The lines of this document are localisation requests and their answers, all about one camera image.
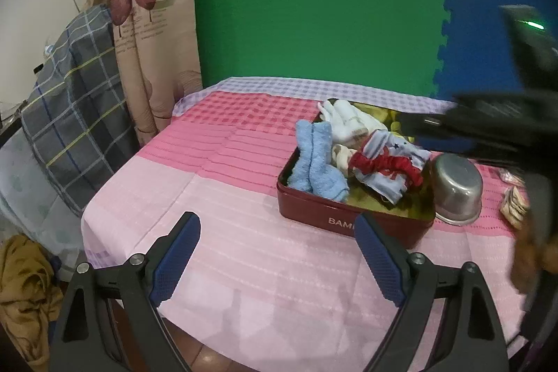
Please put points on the cream yellow towel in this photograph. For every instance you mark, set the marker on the cream yellow towel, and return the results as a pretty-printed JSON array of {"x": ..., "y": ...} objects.
[{"x": 514, "y": 205}]

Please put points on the red and grey satin cloth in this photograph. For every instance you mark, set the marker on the red and grey satin cloth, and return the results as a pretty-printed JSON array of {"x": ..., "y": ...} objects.
[{"x": 390, "y": 165}]

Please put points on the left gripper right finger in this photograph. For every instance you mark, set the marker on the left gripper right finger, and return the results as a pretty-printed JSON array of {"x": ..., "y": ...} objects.
[{"x": 386, "y": 258}]

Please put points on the mustard yellow cloth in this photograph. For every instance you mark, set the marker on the mustard yellow cloth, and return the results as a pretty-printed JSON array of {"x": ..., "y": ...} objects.
[{"x": 30, "y": 299}]

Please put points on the grey plaid blanket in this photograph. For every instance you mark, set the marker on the grey plaid blanket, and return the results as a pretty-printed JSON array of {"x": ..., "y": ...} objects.
[{"x": 76, "y": 118}]

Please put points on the blue foam mat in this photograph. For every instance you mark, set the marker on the blue foam mat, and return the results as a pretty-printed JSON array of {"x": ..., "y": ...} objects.
[{"x": 477, "y": 55}]

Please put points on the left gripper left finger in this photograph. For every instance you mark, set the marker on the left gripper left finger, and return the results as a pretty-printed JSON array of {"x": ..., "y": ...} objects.
[{"x": 169, "y": 255}]

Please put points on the floral beige curtain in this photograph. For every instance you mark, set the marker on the floral beige curtain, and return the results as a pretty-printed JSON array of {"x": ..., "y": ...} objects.
[{"x": 157, "y": 54}]

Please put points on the yellow soft toy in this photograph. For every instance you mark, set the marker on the yellow soft toy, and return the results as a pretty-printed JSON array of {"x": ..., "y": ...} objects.
[{"x": 395, "y": 126}]

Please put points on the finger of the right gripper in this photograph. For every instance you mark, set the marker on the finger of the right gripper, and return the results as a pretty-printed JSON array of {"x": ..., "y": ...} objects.
[{"x": 430, "y": 125}]

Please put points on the person right hand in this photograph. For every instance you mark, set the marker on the person right hand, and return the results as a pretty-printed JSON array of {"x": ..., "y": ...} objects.
[{"x": 529, "y": 259}]

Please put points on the light blue fuzzy socks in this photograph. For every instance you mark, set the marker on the light blue fuzzy socks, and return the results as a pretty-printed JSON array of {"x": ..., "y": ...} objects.
[{"x": 313, "y": 172}]

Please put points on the steel bowl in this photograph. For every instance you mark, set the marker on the steel bowl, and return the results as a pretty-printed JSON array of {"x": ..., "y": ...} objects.
[{"x": 457, "y": 189}]

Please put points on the red tin box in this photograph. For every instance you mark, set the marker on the red tin box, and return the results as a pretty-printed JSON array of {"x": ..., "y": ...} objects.
[{"x": 408, "y": 220}]

